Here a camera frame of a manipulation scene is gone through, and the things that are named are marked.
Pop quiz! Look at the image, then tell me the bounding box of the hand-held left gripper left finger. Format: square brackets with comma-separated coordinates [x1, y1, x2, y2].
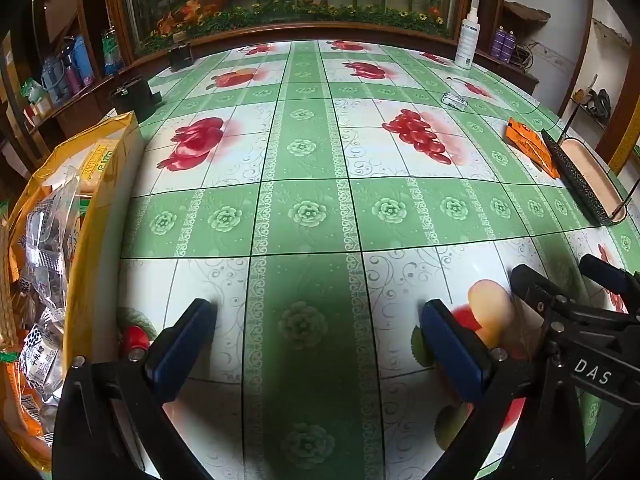
[52, 298, 218, 480]

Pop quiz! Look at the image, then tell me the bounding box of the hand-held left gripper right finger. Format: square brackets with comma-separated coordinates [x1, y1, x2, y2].
[419, 300, 586, 480]

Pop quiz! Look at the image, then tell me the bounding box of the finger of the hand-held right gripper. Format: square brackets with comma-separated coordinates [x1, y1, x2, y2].
[509, 264, 568, 313]
[580, 254, 640, 296]

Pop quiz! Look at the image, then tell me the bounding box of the yellow cardboard box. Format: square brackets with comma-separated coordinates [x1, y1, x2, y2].
[0, 110, 146, 473]

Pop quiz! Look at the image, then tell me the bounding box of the dark patterned glasses case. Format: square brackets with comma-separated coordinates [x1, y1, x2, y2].
[541, 129, 630, 227]

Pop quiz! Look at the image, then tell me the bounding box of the orange snack packet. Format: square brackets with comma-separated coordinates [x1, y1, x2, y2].
[505, 116, 561, 179]

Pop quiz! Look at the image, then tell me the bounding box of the pile of mixed snack packets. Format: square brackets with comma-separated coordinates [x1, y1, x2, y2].
[0, 137, 123, 466]

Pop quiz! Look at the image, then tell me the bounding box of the dark bag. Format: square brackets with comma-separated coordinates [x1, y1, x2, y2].
[582, 89, 612, 121]

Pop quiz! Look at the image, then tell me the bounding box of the white spray bottle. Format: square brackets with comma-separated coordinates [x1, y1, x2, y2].
[454, 7, 480, 70]

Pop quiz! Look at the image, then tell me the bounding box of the black device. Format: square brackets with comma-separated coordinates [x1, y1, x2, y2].
[167, 44, 195, 72]
[109, 76, 162, 117]

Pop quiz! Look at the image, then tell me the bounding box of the green white packet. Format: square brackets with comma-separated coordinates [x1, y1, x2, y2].
[21, 79, 46, 106]

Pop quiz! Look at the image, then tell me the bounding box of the blue thermos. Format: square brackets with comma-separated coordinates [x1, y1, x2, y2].
[72, 35, 96, 86]

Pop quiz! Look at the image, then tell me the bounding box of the blue green plastic bag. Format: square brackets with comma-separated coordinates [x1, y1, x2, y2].
[101, 30, 123, 77]

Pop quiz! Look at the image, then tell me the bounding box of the wooden shelf cabinet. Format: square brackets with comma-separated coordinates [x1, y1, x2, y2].
[0, 0, 131, 176]

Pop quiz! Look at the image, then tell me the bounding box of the wooden wall shelf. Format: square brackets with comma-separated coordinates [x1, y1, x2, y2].
[502, 0, 551, 23]

